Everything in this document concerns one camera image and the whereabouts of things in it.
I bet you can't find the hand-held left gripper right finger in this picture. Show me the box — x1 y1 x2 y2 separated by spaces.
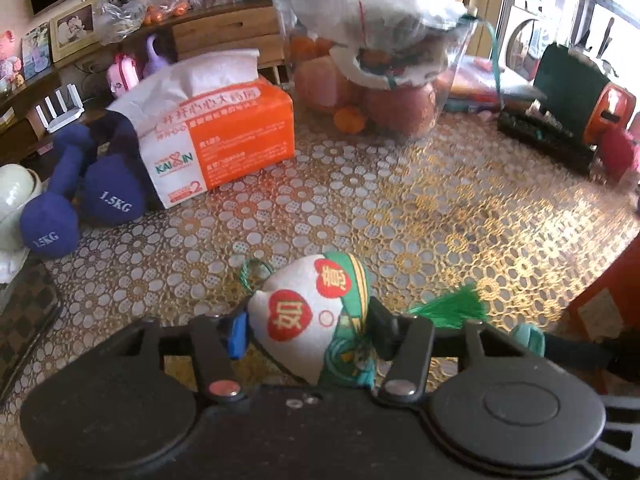
369 302 521 405

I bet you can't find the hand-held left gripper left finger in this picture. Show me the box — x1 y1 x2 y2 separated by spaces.
117 309 250 403

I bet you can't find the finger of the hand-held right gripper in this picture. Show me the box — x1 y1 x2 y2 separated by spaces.
544 335 618 372

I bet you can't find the teal oval gadget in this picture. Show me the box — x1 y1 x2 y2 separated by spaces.
510 324 547 358

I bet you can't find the red shoe box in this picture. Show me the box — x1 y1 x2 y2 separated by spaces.
567 230 640 361

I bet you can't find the green colourful snack packet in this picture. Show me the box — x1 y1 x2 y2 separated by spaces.
239 252 491 391

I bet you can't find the blue dumbbell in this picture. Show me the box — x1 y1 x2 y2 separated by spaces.
82 115 148 226
20 132 96 260

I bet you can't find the orange tissue pack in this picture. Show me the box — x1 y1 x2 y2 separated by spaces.
107 49 296 210

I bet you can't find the magenta plush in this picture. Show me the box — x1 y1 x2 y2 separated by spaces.
595 127 640 186

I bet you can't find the black long case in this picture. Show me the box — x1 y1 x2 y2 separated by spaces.
497 110 601 176

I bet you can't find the white cloth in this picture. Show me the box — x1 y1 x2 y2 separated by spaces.
0 247 31 283

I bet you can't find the stack of colourful books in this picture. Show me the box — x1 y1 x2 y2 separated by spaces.
445 55 548 116

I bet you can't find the green orange desk organizer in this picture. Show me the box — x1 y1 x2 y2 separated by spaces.
532 42 638 146

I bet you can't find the pale green round container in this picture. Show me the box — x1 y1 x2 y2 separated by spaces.
0 164 43 251

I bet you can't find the large clear bag of toys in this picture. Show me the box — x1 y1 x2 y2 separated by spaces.
272 0 483 136

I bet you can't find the white router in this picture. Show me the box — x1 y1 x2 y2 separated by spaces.
32 85 86 133

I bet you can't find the wooden television console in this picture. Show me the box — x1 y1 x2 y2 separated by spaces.
0 0 288 161

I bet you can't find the washing machine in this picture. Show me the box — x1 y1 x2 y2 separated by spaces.
500 0 566 81

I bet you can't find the bag of oranges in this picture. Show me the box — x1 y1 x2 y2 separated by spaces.
142 2 193 26

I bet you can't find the clear plastic bag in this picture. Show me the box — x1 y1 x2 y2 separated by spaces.
95 0 148 46

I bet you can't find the picture card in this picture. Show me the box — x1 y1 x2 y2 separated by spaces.
21 22 53 81

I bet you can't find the pink plush doll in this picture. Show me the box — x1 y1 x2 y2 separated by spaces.
0 30 23 93

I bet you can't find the wooden photo frame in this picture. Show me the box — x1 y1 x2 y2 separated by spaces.
49 0 102 63

